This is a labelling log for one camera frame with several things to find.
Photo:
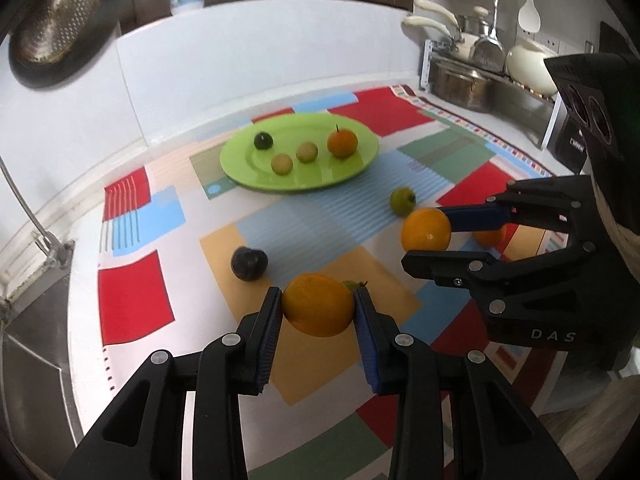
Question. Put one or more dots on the cream ceramic pot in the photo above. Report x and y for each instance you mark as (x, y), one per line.
(525, 64)

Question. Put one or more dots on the tan round fruit front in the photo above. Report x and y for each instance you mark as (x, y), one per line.
(281, 164)

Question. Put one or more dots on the cream pan handle upper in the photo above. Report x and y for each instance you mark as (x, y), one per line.
(431, 6)

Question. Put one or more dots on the dish rack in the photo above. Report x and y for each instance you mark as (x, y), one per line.
(513, 101)

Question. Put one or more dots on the green tomato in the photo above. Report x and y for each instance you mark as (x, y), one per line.
(353, 285)

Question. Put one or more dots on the dark plum back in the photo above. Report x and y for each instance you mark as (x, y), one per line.
(263, 141)

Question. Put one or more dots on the green plate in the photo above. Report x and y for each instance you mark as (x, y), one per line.
(249, 167)

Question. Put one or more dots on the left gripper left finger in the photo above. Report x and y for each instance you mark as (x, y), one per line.
(140, 433)

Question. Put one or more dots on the dark plum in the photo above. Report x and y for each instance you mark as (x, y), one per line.
(263, 141)
(248, 264)

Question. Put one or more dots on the white rice paddle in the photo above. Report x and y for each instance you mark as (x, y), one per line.
(529, 18)

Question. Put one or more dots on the dark plum front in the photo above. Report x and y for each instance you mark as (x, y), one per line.
(248, 264)

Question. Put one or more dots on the steel pot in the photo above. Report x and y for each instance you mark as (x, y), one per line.
(463, 87)

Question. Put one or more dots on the thin gooseneck faucet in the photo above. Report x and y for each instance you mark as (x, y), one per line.
(57, 253)

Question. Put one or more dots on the tan round fruit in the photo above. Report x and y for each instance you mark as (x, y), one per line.
(307, 152)
(281, 164)

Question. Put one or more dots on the steel scoop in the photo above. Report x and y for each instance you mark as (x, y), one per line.
(487, 52)

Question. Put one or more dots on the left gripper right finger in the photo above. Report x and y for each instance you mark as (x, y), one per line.
(457, 417)

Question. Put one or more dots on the colourful patchwork mat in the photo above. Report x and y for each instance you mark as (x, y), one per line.
(185, 253)

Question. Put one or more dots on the orange with stem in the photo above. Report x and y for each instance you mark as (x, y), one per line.
(342, 143)

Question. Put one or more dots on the brass strainer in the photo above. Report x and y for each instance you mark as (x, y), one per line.
(50, 28)

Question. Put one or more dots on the cream pan handle lower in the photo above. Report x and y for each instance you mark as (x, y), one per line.
(422, 21)

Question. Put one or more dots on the green fruit back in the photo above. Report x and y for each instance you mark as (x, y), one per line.
(403, 202)

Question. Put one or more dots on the cream pan handle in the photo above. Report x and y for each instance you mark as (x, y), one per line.
(431, 6)
(422, 21)

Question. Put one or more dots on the steel sink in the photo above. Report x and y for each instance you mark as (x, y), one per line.
(38, 412)

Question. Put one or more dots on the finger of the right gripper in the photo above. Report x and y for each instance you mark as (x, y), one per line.
(448, 269)
(496, 211)

